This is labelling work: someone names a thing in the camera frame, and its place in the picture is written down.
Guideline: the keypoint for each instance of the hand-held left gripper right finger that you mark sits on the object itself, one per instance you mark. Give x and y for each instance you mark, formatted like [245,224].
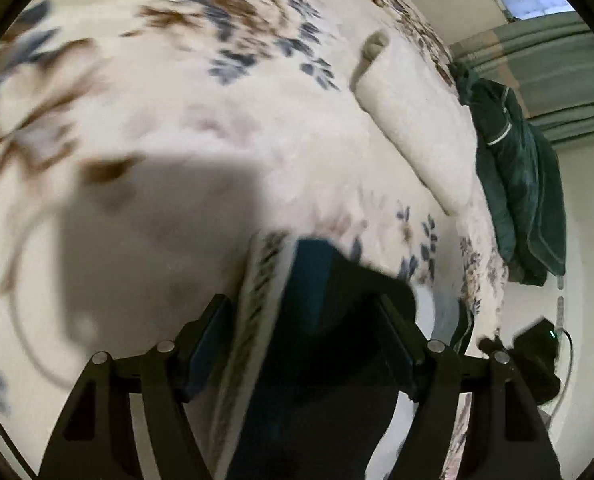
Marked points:
[397,345]

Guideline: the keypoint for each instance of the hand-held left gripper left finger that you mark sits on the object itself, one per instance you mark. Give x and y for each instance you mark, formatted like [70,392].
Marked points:
[207,355]

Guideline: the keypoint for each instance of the dark blue garment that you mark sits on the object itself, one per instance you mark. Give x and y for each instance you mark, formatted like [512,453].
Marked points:
[317,360]

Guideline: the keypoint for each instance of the dark green jacket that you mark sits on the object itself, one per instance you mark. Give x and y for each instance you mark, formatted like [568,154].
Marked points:
[517,185]

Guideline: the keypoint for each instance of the folded white cloth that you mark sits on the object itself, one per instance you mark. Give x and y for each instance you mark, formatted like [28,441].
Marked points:
[417,125]

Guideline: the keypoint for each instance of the floral bed sheet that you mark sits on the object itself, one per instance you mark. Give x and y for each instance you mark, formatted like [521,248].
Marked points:
[177,110]

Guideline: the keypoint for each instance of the green striped curtain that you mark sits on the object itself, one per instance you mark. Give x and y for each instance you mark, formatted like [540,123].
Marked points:
[552,60]

